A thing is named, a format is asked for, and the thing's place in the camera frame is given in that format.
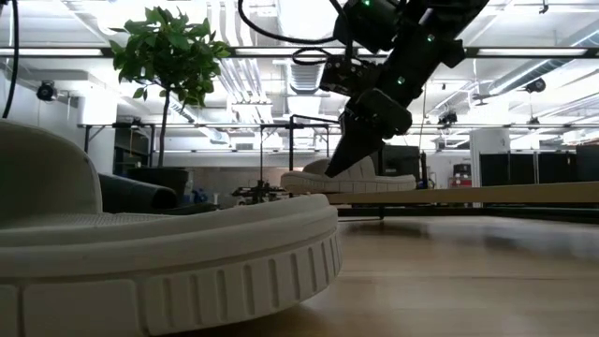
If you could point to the black slide sandal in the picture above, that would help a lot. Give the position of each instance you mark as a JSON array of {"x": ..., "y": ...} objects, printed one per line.
[{"x": 135, "y": 194}]

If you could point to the green leafy plant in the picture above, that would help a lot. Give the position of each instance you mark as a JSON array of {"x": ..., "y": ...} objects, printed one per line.
[{"x": 173, "y": 51}]

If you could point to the grey slide sandal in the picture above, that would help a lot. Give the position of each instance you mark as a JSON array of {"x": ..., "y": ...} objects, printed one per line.
[
  {"x": 164, "y": 262},
  {"x": 365, "y": 180}
]

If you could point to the black ceiling camera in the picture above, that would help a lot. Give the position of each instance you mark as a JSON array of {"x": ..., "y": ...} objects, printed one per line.
[
  {"x": 536, "y": 85},
  {"x": 46, "y": 91}
]

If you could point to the silver ceiling duct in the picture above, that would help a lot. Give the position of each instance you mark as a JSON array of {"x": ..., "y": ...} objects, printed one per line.
[{"x": 306, "y": 28}]

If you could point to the black overhead beam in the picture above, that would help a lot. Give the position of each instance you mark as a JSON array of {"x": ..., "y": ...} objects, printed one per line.
[{"x": 164, "y": 52}]

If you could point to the black partition panels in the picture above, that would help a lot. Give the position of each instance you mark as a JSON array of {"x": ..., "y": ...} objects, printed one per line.
[{"x": 524, "y": 167}]

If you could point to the wooden shelf with black frame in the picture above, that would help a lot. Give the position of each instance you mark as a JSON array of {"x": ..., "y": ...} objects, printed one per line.
[{"x": 468, "y": 193}]

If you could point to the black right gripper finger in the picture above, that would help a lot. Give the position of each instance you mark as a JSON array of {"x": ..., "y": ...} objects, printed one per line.
[{"x": 353, "y": 150}]

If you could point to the black plant pot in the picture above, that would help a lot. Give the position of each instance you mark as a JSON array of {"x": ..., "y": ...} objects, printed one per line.
[{"x": 159, "y": 180}]

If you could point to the black background rack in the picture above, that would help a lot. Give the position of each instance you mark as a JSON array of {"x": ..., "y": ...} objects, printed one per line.
[{"x": 131, "y": 145}]

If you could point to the blue object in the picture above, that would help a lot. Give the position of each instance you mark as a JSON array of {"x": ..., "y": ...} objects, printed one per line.
[{"x": 200, "y": 196}]

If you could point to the small black machine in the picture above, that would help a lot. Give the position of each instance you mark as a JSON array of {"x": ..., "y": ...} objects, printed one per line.
[{"x": 257, "y": 193}]

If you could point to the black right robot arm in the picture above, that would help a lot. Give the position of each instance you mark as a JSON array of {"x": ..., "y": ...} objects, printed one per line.
[{"x": 435, "y": 42}]

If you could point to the black hanging spotlight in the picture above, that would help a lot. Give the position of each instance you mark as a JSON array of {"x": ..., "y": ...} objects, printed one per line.
[{"x": 448, "y": 119}]

